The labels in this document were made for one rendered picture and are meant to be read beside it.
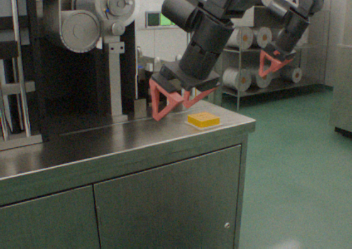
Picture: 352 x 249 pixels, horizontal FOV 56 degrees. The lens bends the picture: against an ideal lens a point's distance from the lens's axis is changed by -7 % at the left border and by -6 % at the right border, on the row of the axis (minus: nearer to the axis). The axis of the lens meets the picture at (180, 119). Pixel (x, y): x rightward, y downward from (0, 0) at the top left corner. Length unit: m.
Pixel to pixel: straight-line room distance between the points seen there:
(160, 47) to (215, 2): 3.73
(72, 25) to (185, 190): 0.59
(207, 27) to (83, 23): 0.57
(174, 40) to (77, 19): 3.34
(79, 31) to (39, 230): 0.57
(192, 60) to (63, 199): 0.48
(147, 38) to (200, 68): 3.58
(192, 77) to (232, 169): 0.59
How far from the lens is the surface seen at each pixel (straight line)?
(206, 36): 0.57
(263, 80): 4.76
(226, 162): 1.11
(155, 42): 4.22
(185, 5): 0.60
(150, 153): 0.90
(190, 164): 1.02
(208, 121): 1.01
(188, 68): 0.60
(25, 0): 0.94
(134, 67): 1.16
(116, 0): 1.09
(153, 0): 1.54
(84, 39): 1.08
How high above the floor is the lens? 1.24
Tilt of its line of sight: 18 degrees down
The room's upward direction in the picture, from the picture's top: straight up
